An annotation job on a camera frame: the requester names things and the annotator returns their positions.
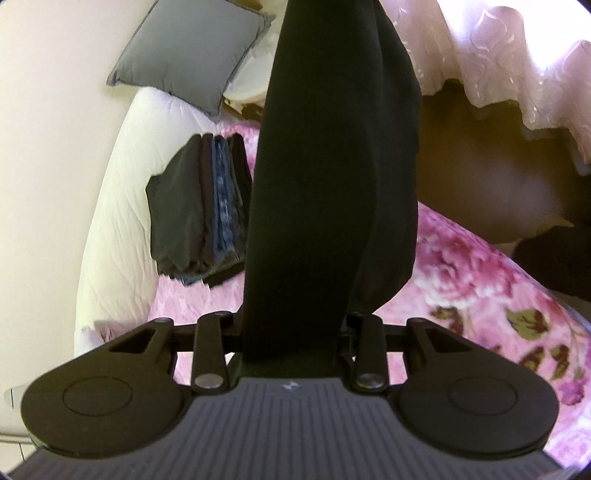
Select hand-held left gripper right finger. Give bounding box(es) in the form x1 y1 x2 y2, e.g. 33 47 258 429
338 311 474 394

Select folded blue jeans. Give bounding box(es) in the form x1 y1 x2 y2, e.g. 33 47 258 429
182 136 235 286

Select folded navy garment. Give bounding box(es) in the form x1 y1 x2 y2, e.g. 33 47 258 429
199 133 218 276

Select white pillow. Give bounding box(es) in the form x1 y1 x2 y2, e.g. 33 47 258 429
224 34 278 104

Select grey pillow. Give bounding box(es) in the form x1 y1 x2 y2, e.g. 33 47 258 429
106 0 277 123

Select pink lace curtain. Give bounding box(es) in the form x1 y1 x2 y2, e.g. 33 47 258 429
392 0 591 176

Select dark cloth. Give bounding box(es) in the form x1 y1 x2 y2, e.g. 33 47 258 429
512 225 591 296

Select white quilted duvet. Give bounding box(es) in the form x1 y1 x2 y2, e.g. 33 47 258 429
74 87 223 357

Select pink floral blanket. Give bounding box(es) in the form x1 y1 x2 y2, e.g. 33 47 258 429
148 117 591 469

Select black pants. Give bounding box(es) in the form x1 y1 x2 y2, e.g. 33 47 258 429
242 0 422 377

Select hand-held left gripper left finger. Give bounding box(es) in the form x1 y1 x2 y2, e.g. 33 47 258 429
110 311 246 394

